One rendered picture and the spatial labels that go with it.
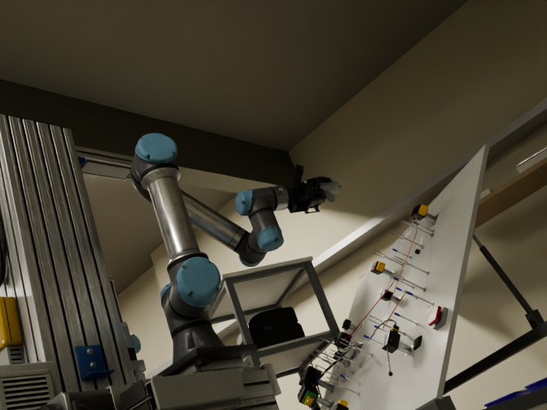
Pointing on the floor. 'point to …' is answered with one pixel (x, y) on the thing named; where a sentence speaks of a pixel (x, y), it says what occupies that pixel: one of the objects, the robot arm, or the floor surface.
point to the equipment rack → (247, 296)
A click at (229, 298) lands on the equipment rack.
